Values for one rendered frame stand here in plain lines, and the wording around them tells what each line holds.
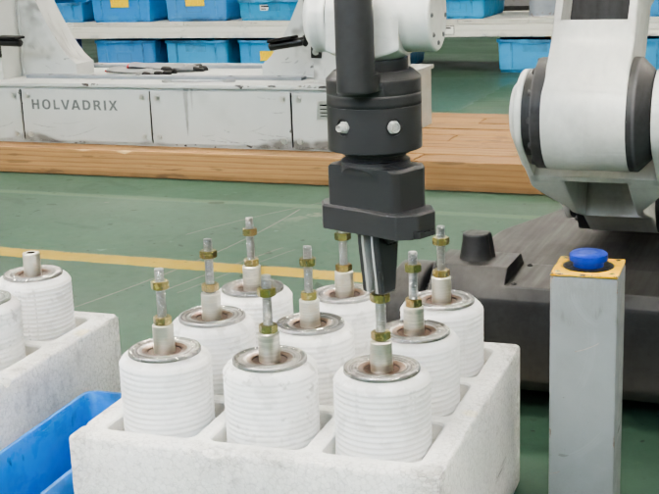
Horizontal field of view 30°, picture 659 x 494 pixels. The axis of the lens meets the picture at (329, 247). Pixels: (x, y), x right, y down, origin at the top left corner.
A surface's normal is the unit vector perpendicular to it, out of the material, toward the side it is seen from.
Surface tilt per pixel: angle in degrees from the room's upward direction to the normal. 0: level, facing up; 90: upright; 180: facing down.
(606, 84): 55
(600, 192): 74
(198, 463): 90
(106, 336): 90
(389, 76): 45
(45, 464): 88
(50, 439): 88
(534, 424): 0
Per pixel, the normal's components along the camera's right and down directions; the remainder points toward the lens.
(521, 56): -0.38, 0.29
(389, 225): -0.67, 0.21
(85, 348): 0.94, 0.05
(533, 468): -0.04, -0.97
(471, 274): -0.29, -0.51
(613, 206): -0.37, -0.04
